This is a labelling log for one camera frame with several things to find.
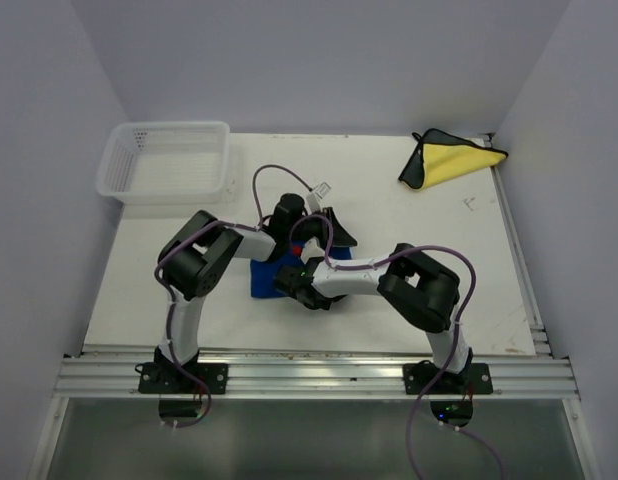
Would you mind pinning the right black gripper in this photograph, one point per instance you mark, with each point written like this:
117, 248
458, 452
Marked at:
335, 298

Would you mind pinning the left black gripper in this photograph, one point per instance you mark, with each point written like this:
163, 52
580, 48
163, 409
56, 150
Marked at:
340, 235

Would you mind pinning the blue towel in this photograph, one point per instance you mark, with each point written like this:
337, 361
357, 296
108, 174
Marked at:
262, 274

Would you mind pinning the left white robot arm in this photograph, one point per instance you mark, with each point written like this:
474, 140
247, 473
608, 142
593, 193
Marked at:
192, 263

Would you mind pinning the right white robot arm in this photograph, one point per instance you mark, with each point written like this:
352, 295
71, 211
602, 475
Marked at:
422, 290

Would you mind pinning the yellow and black towel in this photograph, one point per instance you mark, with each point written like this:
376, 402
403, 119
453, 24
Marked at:
439, 157

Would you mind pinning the white plastic basket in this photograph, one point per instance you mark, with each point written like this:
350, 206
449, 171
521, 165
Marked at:
165, 163

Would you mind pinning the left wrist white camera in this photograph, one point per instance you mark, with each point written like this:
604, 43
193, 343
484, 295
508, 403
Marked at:
316, 195

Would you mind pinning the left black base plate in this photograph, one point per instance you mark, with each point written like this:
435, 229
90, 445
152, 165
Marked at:
201, 378

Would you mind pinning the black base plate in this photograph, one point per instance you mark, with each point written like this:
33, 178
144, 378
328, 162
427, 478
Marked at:
201, 378
449, 377

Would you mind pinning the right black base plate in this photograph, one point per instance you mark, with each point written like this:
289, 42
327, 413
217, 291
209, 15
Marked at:
449, 377

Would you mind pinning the aluminium mounting rail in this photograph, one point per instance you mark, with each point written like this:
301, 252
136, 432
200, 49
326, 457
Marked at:
266, 375

